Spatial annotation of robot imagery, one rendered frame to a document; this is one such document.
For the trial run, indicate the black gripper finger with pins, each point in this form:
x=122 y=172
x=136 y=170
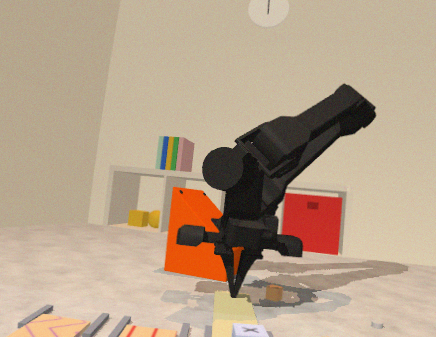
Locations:
x=228 y=261
x=245 y=263

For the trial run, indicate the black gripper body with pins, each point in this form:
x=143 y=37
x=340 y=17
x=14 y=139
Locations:
x=286 y=245

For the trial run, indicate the pale yellow strip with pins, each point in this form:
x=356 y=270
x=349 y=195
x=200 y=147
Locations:
x=241 y=305

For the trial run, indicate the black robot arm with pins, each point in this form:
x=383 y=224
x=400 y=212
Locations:
x=280 y=150

